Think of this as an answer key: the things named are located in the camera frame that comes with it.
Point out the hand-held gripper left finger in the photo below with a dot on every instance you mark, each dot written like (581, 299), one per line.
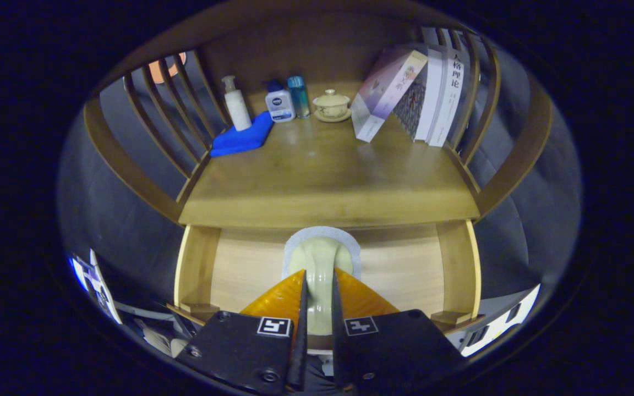
(300, 341)

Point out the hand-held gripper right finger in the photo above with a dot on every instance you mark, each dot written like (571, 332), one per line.
(338, 352)

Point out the pale green grey-based holder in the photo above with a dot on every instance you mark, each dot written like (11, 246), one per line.
(320, 258)

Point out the wooden drawer with black knob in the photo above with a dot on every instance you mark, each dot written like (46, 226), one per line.
(240, 269)

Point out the wooden countertop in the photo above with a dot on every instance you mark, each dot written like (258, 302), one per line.
(322, 176)

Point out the brown wooden cabinet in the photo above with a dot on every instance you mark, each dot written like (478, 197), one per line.
(306, 55)

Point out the white shelf unit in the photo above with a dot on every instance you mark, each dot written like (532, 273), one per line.
(498, 327)

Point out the blue folded cloth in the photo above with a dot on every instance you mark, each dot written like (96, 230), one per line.
(240, 140)

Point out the blue white printed board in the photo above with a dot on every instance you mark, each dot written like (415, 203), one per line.
(97, 280)

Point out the white lotion bottle blue cap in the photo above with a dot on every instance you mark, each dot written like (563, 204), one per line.
(280, 107)

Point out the white pump bottle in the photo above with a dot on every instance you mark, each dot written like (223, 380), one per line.
(238, 110)

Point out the beige lidded teacup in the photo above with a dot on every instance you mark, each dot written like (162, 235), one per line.
(331, 103)

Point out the teal slim bottle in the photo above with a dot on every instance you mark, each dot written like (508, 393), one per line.
(299, 99)

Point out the dark patterned book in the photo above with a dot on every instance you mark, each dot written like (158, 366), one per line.
(411, 107)

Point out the purple and white book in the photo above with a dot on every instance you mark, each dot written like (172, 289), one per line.
(386, 91)

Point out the plain white book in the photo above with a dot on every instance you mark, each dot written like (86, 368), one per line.
(432, 93)

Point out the white book black lettering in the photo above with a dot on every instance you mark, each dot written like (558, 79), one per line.
(452, 93)

